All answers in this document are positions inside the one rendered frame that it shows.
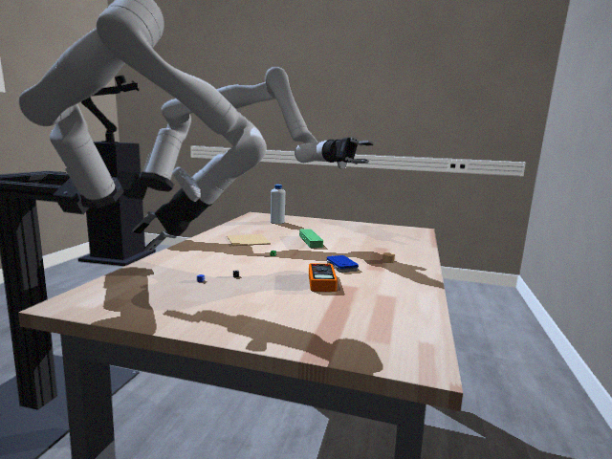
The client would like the green rectangular box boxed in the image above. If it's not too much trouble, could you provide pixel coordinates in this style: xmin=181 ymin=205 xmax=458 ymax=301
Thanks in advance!
xmin=299 ymin=229 xmax=323 ymax=248

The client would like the orange digital multimeter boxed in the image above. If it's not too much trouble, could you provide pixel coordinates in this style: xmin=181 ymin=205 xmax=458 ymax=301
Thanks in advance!
xmin=309 ymin=263 xmax=338 ymax=292

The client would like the tan square mat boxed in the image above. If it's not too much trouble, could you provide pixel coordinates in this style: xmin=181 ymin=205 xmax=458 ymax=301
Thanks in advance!
xmin=227 ymin=234 xmax=271 ymax=246

